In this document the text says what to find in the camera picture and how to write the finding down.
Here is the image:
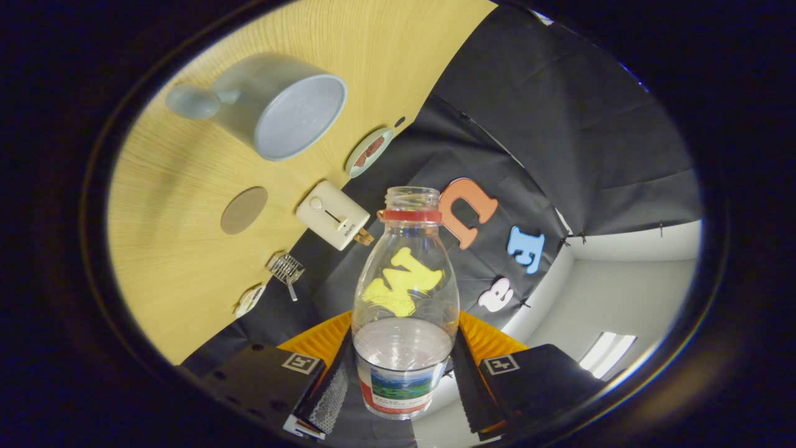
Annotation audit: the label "metal wire basket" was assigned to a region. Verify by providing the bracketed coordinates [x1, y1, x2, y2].
[266, 251, 307, 302]

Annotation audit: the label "pale green plate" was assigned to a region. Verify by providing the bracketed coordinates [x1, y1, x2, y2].
[345, 128, 396, 179]

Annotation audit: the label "clear plastic juice bottle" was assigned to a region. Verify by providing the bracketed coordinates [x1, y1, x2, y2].
[351, 186, 461, 421]

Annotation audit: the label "black backdrop cloth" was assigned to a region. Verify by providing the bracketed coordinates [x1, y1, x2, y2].
[180, 3, 703, 448]

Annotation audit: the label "long ceiling light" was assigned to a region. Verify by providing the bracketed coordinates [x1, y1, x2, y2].
[578, 332, 638, 380]

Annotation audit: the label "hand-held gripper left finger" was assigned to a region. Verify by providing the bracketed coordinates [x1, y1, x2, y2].
[180, 311, 354, 441]

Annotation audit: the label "small white dish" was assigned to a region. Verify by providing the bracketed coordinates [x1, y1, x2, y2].
[234, 284, 267, 318]

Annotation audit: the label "round brown coaster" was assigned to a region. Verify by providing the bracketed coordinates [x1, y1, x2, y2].
[220, 186, 269, 236]

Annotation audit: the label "wooden table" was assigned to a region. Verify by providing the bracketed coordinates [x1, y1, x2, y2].
[107, 0, 498, 366]

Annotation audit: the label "brown food pieces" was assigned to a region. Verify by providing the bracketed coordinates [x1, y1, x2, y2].
[354, 136, 386, 167]

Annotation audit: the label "white toaster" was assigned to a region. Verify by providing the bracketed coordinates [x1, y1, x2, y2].
[295, 180, 371, 251]

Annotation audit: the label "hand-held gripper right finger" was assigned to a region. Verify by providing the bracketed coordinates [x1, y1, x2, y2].
[449, 311, 607, 444]

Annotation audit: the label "white cup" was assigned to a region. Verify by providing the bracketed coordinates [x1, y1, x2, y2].
[165, 52, 348, 162]

